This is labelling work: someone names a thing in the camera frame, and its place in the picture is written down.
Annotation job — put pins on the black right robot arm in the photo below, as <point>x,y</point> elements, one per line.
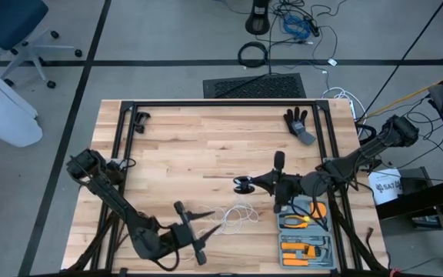
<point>360,157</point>

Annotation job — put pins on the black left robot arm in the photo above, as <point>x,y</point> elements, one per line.
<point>106,192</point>

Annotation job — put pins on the small white adapter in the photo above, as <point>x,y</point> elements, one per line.
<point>332,62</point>

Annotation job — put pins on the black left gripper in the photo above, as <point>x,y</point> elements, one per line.
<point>183,236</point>

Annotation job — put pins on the black box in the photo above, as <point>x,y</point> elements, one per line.
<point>414,181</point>

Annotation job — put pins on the white plastic bin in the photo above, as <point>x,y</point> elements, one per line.
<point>2,111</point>

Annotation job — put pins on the black diagonal support pole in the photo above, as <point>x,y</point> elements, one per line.
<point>401,61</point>

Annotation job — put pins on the small black clamp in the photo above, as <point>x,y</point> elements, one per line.
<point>140,121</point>

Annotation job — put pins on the black round stand base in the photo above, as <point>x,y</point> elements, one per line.
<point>258,23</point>

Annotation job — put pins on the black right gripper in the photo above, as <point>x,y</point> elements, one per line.
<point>288,186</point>

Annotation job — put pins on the short orange black tool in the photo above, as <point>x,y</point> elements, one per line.
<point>302,254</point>

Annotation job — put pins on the black aluminium table frame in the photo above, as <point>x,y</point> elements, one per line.
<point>225,103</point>

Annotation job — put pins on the black side desk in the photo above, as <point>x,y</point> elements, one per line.
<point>417,200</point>

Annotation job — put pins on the black power strip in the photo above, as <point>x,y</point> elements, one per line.
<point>314,27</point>

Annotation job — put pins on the blue office chair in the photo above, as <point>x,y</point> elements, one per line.
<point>6,19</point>

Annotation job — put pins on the black floor grate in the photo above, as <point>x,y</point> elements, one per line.
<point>283,86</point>

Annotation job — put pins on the black grey work glove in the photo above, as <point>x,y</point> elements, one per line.
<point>296,125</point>

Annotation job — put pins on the grey plastic tool case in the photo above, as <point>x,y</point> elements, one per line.
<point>306,234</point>

